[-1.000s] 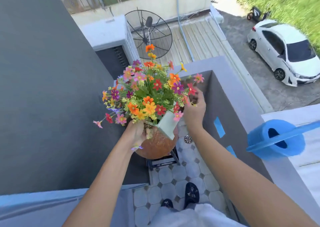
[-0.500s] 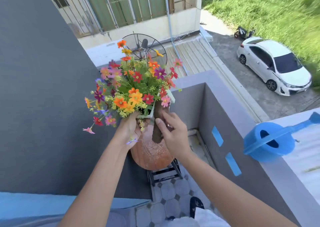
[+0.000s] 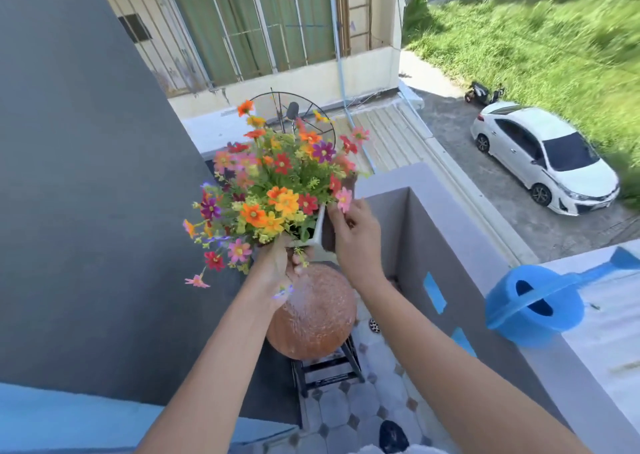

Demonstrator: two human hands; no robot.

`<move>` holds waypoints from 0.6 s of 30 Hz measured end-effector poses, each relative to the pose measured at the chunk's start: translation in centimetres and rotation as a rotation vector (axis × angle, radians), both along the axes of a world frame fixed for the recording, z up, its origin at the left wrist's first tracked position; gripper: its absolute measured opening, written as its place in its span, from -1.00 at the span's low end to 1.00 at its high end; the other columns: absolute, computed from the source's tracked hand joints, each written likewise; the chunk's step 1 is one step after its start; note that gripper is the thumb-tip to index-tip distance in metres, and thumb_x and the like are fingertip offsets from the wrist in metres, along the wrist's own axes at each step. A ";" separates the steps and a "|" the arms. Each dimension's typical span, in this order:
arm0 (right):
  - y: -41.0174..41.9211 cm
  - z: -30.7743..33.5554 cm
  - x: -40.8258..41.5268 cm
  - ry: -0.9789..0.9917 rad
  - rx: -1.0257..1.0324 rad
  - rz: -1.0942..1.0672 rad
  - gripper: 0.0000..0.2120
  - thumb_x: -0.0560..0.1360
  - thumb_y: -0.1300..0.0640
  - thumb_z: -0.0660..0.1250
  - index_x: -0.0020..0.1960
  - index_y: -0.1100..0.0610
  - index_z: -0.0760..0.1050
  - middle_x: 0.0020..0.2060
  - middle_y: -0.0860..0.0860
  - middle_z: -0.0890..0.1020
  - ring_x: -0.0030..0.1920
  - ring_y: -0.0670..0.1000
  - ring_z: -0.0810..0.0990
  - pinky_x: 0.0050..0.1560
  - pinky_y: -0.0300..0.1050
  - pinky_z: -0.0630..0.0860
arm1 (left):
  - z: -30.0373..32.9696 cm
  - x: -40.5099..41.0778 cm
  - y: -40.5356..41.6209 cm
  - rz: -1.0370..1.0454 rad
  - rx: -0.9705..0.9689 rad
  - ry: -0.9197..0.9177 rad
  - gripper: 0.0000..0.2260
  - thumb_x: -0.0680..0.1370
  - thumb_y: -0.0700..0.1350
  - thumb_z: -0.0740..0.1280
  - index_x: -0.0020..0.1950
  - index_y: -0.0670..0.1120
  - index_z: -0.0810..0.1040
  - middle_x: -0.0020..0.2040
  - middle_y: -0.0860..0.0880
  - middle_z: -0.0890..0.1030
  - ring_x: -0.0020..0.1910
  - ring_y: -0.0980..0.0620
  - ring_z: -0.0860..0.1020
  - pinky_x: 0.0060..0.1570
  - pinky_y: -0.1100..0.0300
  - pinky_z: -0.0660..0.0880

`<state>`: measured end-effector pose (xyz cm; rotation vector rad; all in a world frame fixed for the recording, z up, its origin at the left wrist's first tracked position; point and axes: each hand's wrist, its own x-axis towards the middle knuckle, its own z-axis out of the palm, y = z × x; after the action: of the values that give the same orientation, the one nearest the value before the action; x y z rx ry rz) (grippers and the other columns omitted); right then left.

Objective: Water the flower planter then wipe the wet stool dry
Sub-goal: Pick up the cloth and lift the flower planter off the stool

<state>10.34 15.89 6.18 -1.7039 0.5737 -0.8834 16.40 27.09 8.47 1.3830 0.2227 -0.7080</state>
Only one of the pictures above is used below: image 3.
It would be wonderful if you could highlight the person's right hand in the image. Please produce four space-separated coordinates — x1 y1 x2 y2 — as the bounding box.
326 198 387 292

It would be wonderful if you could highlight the person's left hand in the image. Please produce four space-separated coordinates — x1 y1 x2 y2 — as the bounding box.
249 233 314 315

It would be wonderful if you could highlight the white flower pot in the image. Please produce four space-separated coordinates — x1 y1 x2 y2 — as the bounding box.
287 179 357 265

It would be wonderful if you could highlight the person's right forearm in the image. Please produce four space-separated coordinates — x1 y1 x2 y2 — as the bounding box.
357 274 593 454

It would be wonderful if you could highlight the person's left forearm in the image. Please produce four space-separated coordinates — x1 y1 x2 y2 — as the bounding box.
134 289 287 454

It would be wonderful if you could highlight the round terracotta jar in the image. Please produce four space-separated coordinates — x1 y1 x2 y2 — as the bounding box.
265 263 359 361

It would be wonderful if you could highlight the colourful artificial flower bunch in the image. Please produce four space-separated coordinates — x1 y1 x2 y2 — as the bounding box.
182 100 372 289

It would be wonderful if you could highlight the corrugated metal roof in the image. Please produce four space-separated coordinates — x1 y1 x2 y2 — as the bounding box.
537 239 640 422
327 100 453 175

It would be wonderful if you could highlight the black metal stand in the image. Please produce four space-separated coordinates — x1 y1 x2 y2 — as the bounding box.
292 335 366 400

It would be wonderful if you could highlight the blue tape strip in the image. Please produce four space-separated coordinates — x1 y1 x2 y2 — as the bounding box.
449 327 478 359
423 271 448 316

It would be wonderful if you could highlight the black mesh satellite dish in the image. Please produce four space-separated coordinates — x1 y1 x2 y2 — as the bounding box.
247 88 337 150

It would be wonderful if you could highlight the light blue drain pipe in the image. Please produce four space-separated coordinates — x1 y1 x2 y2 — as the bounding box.
327 0 377 174

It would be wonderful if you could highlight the black motorcycle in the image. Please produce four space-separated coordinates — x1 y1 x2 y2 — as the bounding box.
463 81 507 107

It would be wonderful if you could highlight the person's black shoe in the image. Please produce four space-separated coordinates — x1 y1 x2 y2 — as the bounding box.
378 420 410 454

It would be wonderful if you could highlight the blue plastic watering can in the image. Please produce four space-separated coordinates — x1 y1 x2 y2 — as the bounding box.
484 246 640 348

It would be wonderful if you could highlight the barred window with green curtain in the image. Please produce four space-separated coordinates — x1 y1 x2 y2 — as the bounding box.
166 0 347 88

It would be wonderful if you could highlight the white car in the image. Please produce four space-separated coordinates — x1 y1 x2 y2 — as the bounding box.
470 101 621 217

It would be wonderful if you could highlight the small louvre vent window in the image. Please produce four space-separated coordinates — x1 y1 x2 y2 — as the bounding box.
117 13 154 45

